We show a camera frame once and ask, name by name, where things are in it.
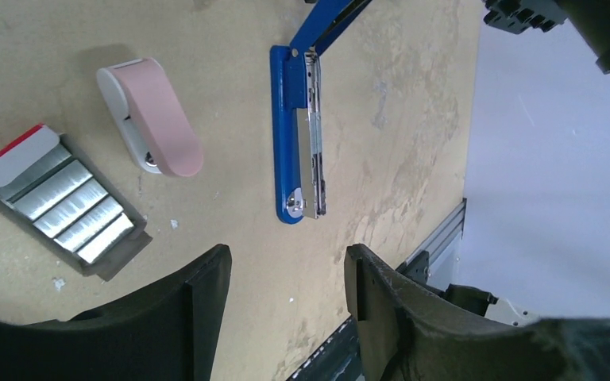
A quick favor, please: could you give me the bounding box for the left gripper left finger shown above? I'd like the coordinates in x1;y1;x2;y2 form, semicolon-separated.
0;244;232;380

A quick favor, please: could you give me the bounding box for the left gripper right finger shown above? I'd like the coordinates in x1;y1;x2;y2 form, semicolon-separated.
345;244;610;380

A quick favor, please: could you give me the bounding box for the pink white eraser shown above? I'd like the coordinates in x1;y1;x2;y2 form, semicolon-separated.
95;57;203;177

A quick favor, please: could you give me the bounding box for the blue lighter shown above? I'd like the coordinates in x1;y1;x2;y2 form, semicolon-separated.
269;1;368;225

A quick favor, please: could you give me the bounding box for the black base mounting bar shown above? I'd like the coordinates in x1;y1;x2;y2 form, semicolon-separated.
288;249;498;380

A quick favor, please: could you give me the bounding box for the front aluminium rail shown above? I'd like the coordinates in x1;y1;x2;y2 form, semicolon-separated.
397;198;467;279

